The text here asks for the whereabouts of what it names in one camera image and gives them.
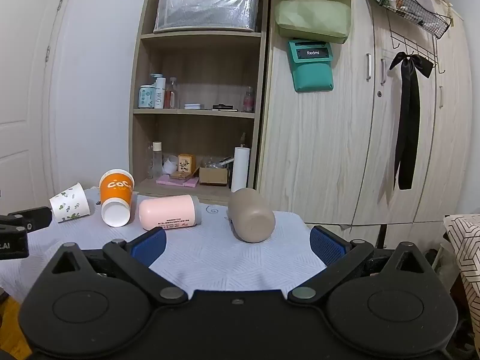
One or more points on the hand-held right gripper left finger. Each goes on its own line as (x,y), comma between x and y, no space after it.
(149,246)

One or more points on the clear bottle with red liquid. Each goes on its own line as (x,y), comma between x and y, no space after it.
(171,95)

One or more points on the black ribbon bow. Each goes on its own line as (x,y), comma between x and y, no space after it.
(408,120)

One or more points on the pink flat box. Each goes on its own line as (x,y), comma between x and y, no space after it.
(176,182)

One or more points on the black flat object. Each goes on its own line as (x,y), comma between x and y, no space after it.
(224,107)

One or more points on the teal and white can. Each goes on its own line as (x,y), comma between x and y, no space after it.
(145,97)

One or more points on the white pump bottle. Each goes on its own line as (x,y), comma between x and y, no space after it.
(159,93)

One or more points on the light wooden wardrobe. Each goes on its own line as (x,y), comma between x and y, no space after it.
(318,138)

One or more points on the wooden shelf unit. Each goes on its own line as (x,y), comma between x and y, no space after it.
(195,111)

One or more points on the clear bottle with beige cap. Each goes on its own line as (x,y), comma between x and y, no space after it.
(156,161)

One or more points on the wooden floral box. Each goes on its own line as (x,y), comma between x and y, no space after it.
(186,163)

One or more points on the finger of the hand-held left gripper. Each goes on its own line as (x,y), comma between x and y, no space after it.
(36,216)

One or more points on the pink cylindrical bottle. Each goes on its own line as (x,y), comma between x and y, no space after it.
(168,212)

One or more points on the teal Redmi box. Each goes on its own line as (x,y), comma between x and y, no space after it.
(313,75)

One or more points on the white textured table cloth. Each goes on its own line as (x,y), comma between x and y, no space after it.
(225,262)

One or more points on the white leaf print paper cup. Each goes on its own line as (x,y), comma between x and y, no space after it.
(70,202)

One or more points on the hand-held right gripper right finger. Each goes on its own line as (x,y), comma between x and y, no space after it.
(327,249)

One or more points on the silver storage box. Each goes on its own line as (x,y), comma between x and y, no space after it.
(206,9)

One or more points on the geometric patterned cloth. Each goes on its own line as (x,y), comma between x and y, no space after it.
(468,255)

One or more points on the white door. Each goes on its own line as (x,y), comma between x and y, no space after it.
(26,82)

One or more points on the pink small bottle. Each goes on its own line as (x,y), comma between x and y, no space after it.
(248,100)

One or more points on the white flat tin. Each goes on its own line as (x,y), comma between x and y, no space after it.
(193,106)

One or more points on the small cardboard box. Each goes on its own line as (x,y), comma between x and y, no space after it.
(213,176)

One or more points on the green bag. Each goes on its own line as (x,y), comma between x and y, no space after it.
(313,17)

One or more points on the orange paper cup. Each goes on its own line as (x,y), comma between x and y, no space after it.
(116,192)

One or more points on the white paper roll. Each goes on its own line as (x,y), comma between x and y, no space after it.
(240,168)

